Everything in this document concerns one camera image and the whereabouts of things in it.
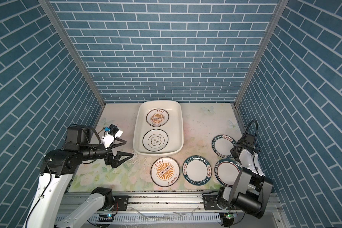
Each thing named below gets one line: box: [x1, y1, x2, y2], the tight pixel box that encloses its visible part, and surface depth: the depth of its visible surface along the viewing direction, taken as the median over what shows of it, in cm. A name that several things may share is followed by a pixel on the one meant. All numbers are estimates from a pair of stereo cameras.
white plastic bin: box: [132, 100, 184, 156], surface depth 104 cm
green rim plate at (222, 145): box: [211, 134, 237, 159], surface depth 100 cm
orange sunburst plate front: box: [150, 156, 181, 188], surface depth 86 cm
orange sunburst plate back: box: [145, 108, 170, 128], surface depth 111 cm
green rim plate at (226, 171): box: [214, 158, 243, 187], surface depth 87 cm
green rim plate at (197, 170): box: [182, 155, 213, 186], surface depth 87 cm
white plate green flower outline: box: [142, 128, 169, 152], surface depth 101 cm
